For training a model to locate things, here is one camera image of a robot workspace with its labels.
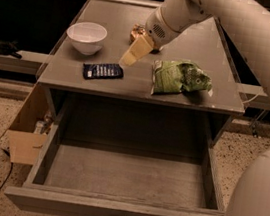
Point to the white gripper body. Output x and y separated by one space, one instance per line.
157 28

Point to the open grey top drawer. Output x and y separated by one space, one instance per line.
83 173

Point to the dark blue snack bar wrapper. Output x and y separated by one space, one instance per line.
102 71

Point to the black object on shelf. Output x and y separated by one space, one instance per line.
9 48

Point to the open cardboard box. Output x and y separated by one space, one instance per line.
26 133

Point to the white ceramic bowl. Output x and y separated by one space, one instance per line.
87 38

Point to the grey wooden cabinet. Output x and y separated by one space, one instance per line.
126 107

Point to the green chip bag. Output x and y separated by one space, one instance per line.
178 77

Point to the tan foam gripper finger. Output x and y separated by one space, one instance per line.
141 46

